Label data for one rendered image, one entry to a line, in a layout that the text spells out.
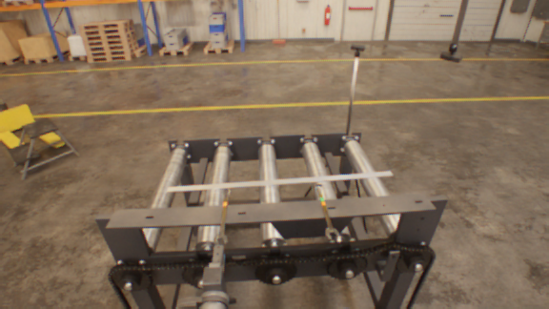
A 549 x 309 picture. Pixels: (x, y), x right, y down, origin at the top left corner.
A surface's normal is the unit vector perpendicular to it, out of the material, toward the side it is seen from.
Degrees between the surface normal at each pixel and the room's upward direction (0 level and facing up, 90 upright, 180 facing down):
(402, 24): 90
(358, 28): 90
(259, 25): 90
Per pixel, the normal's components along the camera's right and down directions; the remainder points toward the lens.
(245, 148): 0.07, 0.50
